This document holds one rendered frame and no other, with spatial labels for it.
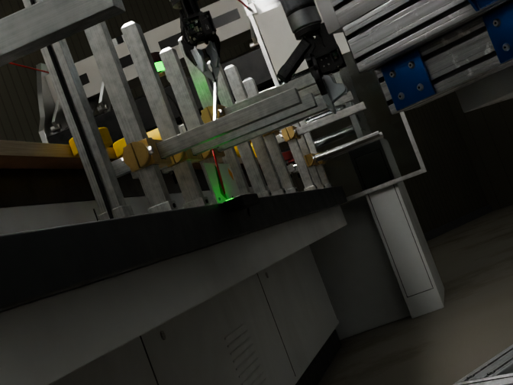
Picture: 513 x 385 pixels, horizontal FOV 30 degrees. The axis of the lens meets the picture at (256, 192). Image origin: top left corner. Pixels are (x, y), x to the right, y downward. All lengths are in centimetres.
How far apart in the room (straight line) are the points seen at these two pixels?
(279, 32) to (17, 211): 302
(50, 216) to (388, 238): 287
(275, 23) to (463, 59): 298
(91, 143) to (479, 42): 67
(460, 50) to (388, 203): 288
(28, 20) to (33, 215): 97
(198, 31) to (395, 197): 238
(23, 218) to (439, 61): 78
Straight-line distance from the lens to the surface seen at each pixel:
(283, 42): 461
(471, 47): 169
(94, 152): 157
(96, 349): 133
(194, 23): 232
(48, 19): 84
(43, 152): 178
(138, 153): 179
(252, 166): 278
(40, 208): 183
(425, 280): 456
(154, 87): 207
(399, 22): 171
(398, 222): 454
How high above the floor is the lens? 59
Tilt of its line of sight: 3 degrees up
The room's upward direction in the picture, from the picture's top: 21 degrees counter-clockwise
